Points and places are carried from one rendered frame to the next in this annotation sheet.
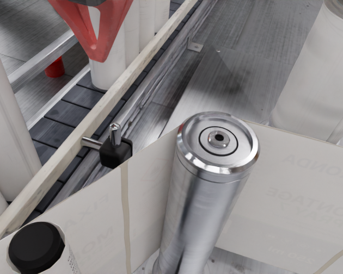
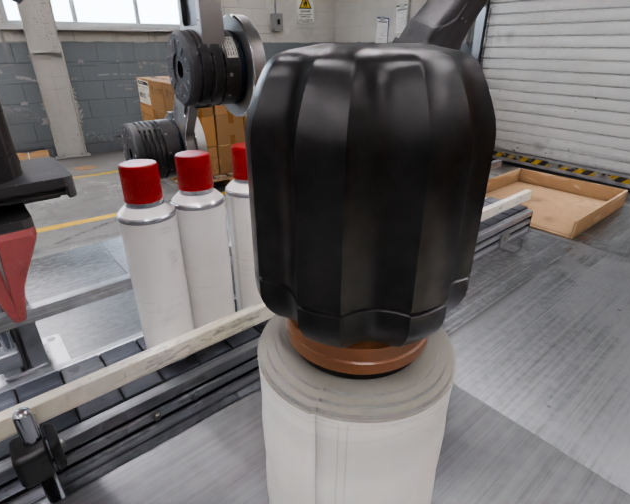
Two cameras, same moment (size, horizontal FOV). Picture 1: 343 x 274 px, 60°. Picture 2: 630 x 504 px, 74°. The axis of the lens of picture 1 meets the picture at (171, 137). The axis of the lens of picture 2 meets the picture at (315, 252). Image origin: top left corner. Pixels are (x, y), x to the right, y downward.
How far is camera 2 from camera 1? 28 cm
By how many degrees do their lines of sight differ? 35
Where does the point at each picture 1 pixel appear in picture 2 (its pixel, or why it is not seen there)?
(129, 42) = (205, 302)
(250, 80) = not seen: hidden behind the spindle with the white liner
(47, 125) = (49, 383)
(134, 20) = (210, 276)
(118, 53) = (162, 313)
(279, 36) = (540, 342)
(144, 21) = (248, 278)
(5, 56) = not seen: hidden behind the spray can
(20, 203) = not seen: outside the picture
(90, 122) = (54, 396)
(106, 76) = (150, 339)
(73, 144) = (1, 420)
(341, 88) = (280, 487)
